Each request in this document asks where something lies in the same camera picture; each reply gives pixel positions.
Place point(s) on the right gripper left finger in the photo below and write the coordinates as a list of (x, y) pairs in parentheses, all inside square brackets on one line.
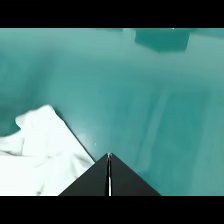
[(95, 181)]

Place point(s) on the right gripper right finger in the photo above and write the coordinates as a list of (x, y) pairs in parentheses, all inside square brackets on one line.
[(128, 181)]

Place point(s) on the white shirt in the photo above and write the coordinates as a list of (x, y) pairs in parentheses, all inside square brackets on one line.
[(40, 156)]

